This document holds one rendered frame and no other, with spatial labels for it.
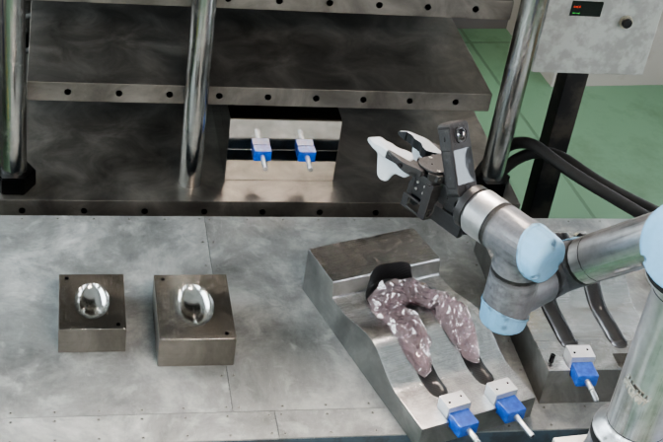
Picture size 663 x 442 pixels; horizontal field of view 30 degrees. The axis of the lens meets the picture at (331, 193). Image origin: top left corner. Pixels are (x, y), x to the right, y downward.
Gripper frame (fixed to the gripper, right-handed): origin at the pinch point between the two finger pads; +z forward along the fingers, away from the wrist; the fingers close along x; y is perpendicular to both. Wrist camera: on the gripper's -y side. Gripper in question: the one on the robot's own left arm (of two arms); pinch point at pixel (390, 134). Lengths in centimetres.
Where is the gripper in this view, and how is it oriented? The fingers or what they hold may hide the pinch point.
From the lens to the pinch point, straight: 198.4
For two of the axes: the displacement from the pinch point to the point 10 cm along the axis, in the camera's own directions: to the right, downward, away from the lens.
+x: 7.3, -1.7, 6.6
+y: -2.3, 8.5, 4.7
